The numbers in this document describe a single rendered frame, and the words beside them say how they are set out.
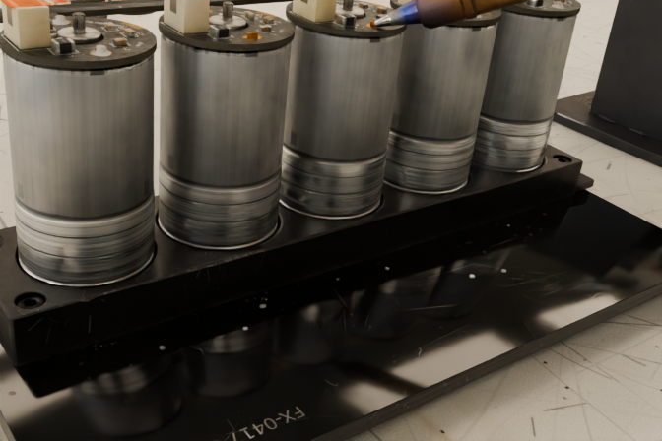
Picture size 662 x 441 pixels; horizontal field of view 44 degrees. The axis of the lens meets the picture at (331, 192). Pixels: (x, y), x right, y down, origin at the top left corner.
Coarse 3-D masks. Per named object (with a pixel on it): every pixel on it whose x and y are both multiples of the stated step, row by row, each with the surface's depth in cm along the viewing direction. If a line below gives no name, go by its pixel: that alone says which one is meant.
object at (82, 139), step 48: (96, 48) 13; (48, 96) 13; (96, 96) 13; (144, 96) 14; (48, 144) 13; (96, 144) 13; (144, 144) 14; (48, 192) 13; (96, 192) 14; (144, 192) 14; (48, 240) 14; (96, 240) 14; (144, 240) 15
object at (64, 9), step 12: (132, 0) 16; (144, 0) 16; (156, 0) 16; (216, 0) 16; (228, 0) 17; (240, 0) 17; (252, 0) 17; (264, 0) 17; (276, 0) 17; (288, 0) 17; (0, 12) 14; (60, 12) 15; (72, 12) 15; (84, 12) 15; (96, 12) 15; (108, 12) 15; (120, 12) 15; (132, 12) 15
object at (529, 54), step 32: (512, 32) 19; (544, 32) 19; (512, 64) 19; (544, 64) 19; (512, 96) 20; (544, 96) 20; (480, 128) 20; (512, 128) 20; (544, 128) 20; (480, 160) 21; (512, 160) 20
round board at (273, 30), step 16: (240, 16) 16; (256, 16) 16; (272, 16) 16; (176, 32) 14; (208, 32) 14; (224, 32) 14; (240, 32) 15; (272, 32) 15; (288, 32) 15; (208, 48) 14; (224, 48) 14; (240, 48) 14; (256, 48) 14
